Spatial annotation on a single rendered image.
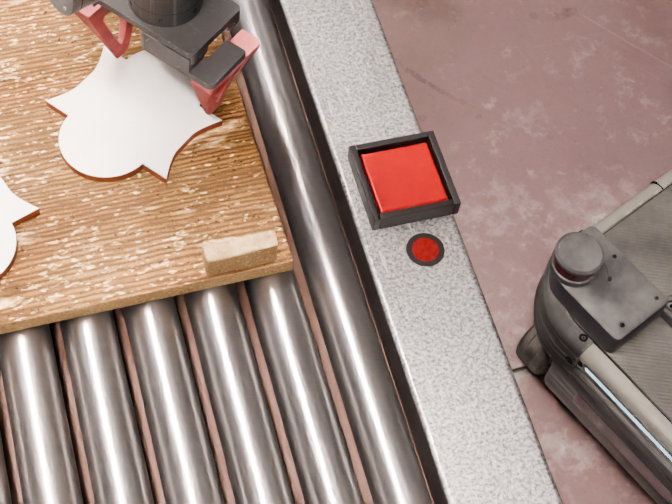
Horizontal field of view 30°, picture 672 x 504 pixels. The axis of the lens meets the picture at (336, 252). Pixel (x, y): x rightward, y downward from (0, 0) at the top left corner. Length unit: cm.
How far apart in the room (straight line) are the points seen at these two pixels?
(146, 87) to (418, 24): 136
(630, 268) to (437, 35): 74
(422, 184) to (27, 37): 36
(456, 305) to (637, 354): 83
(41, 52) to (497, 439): 50
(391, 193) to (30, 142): 30
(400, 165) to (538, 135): 123
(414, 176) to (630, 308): 79
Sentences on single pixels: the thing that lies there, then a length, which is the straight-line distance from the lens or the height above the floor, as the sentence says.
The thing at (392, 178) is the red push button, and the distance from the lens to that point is 105.
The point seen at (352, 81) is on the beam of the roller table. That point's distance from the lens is 112.
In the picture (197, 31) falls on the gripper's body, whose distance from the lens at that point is 98.
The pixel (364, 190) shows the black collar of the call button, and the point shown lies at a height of 93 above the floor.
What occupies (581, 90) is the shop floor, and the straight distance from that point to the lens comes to 236.
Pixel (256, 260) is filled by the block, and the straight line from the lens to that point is 98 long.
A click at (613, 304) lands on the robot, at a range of 180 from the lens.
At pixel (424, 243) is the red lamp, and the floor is 92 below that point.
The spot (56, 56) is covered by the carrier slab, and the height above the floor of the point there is 94.
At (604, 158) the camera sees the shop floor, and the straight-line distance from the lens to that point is 228.
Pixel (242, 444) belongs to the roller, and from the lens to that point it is 95.
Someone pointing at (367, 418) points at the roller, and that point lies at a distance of 96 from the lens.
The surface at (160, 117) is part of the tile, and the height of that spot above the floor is 94.
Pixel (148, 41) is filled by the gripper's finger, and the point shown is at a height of 103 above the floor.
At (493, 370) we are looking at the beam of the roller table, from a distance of 100.
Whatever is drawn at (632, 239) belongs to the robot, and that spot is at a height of 24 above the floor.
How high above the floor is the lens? 180
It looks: 60 degrees down
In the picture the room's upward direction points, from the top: 9 degrees clockwise
